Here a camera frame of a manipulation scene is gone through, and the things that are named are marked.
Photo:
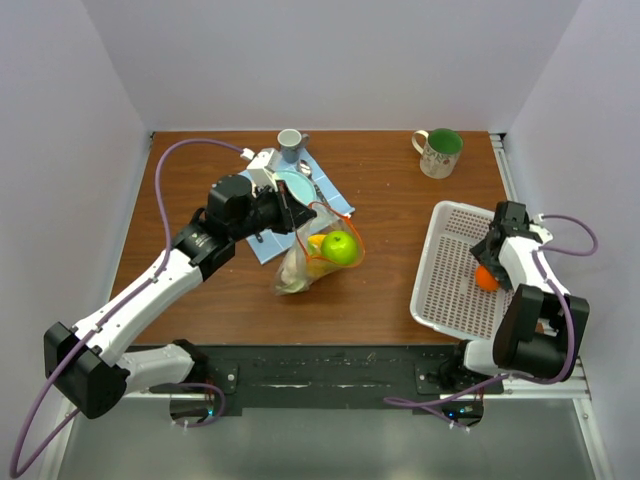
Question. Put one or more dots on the small grey cup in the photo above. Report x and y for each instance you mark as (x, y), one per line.
(291, 143)

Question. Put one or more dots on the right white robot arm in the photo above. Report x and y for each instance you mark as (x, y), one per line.
(539, 337)

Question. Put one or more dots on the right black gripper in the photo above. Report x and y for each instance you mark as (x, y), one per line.
(480, 253)

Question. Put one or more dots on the metal spoon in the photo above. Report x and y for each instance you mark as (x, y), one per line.
(305, 169)

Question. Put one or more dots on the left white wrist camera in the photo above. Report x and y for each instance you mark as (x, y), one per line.
(261, 169)

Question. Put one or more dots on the floral mug green inside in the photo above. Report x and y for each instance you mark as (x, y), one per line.
(439, 151)

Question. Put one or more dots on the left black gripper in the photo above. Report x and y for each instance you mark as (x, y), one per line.
(292, 214)

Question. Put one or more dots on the orange fruit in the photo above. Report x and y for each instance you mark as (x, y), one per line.
(485, 280)

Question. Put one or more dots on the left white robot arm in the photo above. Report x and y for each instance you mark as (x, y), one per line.
(90, 364)

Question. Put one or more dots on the clear zip top bag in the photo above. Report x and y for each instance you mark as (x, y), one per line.
(327, 220)

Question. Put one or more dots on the green apple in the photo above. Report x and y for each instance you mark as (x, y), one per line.
(340, 247)

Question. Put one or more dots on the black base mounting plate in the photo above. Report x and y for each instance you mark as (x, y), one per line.
(332, 376)

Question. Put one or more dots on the toy cabbage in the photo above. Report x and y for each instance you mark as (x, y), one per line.
(292, 276)

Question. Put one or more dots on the yellow banana bunch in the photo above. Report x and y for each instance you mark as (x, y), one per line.
(317, 265)

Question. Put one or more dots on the cream and blue plate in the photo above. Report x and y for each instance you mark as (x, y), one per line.
(300, 186)

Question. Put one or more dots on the white perforated plastic basket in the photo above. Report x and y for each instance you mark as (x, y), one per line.
(445, 296)

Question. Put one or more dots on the blue checked placemat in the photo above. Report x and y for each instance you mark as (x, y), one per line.
(273, 245)

